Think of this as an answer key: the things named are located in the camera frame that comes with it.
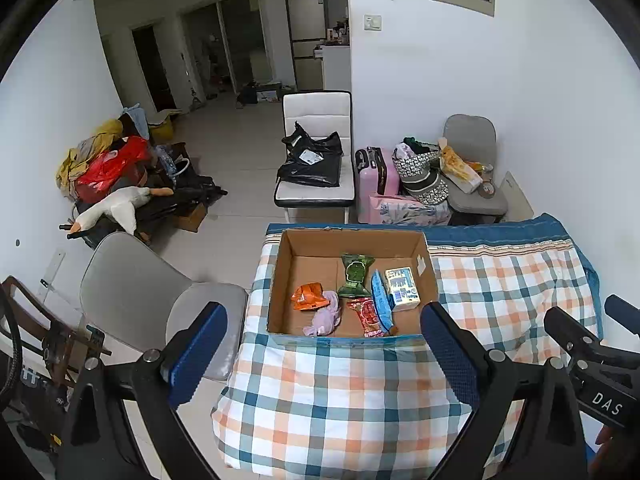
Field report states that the red plastic bag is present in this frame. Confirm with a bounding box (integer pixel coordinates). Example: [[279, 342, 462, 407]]
[[75, 136, 151, 203]]

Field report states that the light blue cloth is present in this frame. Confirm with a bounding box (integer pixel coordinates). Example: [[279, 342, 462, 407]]
[[120, 105, 150, 138]]

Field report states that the small cardboard box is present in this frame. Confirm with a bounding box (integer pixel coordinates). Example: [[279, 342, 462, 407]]
[[172, 202, 208, 233]]

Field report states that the white refrigerator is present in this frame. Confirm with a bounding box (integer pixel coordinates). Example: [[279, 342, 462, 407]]
[[286, 0, 326, 91]]

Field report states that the pink suitcase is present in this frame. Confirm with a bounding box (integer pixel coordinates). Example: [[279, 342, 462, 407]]
[[354, 146, 401, 225]]

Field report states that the flat cardboard sheet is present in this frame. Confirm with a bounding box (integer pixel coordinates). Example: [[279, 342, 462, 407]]
[[502, 171, 536, 223]]

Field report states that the long blue stick packet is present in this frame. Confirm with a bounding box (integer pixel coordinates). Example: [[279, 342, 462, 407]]
[[370, 270, 399, 337]]

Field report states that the sliding glass door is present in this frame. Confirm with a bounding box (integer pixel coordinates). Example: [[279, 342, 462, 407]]
[[182, 0, 296, 96]]

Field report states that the white goose plush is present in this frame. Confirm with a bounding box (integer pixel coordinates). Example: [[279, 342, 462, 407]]
[[67, 186, 175, 241]]

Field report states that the yellow bin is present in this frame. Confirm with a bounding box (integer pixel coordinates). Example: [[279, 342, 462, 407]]
[[149, 109, 183, 145]]

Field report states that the yellow cloth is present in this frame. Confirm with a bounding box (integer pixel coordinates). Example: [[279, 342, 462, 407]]
[[56, 119, 123, 198]]

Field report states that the grey padded chair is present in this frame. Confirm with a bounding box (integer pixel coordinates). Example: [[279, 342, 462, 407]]
[[442, 114, 509, 226]]

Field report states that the white and blue tissue pack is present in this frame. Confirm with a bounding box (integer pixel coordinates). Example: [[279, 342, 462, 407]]
[[384, 266, 422, 312]]

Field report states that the white leather chair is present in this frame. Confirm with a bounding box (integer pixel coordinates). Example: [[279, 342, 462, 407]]
[[273, 90, 357, 223]]

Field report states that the plaid blanket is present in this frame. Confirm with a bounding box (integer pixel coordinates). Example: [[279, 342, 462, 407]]
[[210, 240, 601, 480]]

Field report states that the orange snack packet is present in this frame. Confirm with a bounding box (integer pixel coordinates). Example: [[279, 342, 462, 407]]
[[291, 283, 328, 312]]

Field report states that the grey shell chair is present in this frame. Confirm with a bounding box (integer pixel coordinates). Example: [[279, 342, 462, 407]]
[[80, 232, 249, 381]]

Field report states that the green snack packet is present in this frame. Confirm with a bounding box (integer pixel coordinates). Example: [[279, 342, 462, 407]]
[[336, 254, 376, 299]]

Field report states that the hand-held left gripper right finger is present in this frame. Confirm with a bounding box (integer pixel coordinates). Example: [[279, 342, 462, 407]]
[[421, 301, 588, 480]]

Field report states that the white and yellow bag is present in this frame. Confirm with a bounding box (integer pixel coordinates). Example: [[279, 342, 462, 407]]
[[438, 138, 484, 194]]

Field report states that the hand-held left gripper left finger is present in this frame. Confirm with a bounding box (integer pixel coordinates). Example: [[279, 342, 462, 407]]
[[57, 301, 228, 480]]

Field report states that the red snack packet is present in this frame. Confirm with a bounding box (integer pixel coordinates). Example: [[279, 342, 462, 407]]
[[346, 297, 387, 337]]

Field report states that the black plastic bag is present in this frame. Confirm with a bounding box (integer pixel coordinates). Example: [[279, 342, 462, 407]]
[[276, 121, 344, 188]]

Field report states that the brown wooden chair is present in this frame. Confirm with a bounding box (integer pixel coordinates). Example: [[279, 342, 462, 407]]
[[0, 275, 113, 386]]

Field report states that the pile of clothes and bags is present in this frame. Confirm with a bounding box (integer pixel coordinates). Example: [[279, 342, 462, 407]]
[[60, 142, 228, 251]]

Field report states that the patterned tote bag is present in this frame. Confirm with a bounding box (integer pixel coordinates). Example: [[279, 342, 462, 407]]
[[392, 142, 451, 206]]

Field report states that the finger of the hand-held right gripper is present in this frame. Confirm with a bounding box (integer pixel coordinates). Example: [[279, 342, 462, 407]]
[[544, 306, 608, 361], [604, 295, 640, 328]]

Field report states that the pink floral bag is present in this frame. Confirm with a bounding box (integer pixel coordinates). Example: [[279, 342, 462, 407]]
[[369, 194, 451, 226]]

